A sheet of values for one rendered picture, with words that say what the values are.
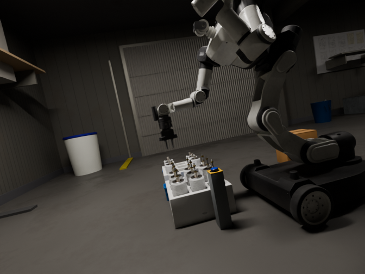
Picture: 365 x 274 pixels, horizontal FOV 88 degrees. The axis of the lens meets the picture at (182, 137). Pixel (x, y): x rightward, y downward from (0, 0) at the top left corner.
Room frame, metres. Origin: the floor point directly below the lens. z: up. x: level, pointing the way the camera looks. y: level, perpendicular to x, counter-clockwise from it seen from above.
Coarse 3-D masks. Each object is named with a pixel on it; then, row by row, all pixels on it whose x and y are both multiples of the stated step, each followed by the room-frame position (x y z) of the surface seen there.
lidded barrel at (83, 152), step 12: (96, 132) 3.70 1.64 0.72; (72, 144) 3.34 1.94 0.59; (84, 144) 3.39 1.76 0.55; (96, 144) 3.59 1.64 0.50; (72, 156) 3.37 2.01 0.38; (84, 156) 3.38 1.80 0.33; (96, 156) 3.54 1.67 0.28; (72, 168) 3.50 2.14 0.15; (84, 168) 3.38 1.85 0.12; (96, 168) 3.50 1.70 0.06
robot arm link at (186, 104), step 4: (192, 92) 1.34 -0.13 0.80; (192, 96) 1.29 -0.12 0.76; (184, 100) 1.27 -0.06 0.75; (188, 100) 1.27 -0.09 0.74; (192, 100) 1.28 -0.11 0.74; (180, 104) 1.26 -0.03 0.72; (184, 104) 1.26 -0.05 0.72; (188, 104) 1.26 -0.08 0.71; (192, 104) 1.27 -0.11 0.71; (196, 104) 1.28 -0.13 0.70; (180, 108) 1.26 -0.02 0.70; (184, 108) 1.27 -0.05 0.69; (188, 108) 1.28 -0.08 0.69
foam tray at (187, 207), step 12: (168, 180) 1.43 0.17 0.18; (168, 192) 1.18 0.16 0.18; (192, 192) 1.10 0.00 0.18; (204, 192) 1.09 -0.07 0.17; (228, 192) 1.11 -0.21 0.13; (180, 204) 1.07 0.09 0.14; (192, 204) 1.08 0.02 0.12; (204, 204) 1.09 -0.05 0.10; (180, 216) 1.07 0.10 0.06; (192, 216) 1.08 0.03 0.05; (204, 216) 1.09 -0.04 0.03
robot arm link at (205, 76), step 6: (204, 72) 1.27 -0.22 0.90; (210, 72) 1.28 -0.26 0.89; (198, 78) 1.30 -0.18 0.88; (204, 78) 1.27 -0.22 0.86; (210, 78) 1.29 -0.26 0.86; (198, 84) 1.29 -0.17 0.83; (204, 84) 1.27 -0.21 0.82; (198, 90) 1.30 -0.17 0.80; (204, 90) 1.26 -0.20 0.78; (198, 96) 1.24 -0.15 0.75; (204, 96) 1.25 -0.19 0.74
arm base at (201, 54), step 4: (200, 48) 1.28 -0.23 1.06; (204, 48) 1.25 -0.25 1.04; (200, 52) 1.28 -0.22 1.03; (204, 52) 1.24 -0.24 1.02; (200, 56) 1.27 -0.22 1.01; (204, 56) 1.24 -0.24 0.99; (200, 60) 1.27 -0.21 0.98; (204, 60) 1.23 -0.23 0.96; (208, 60) 1.24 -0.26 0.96; (212, 60) 1.25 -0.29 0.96; (212, 64) 1.27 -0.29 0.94; (216, 64) 1.28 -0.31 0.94
